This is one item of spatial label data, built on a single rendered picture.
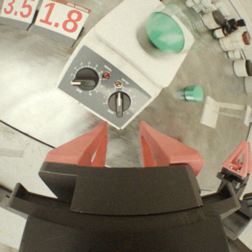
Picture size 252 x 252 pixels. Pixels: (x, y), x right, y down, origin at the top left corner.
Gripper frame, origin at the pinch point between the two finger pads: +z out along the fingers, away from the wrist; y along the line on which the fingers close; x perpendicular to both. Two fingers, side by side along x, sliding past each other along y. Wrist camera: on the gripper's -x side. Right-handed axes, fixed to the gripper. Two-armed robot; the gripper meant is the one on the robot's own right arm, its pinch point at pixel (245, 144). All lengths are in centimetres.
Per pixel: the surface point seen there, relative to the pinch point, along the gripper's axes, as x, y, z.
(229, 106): 6.8, 0.6, 8.5
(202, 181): 14.1, -10.7, -17.6
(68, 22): 11.3, 40.6, 12.2
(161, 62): 4.6, 26.5, 7.1
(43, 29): 12.8, 44.9, 10.9
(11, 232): 14, 53, -41
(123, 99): 7.9, 29.0, 1.3
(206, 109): 12.7, 3.6, 6.2
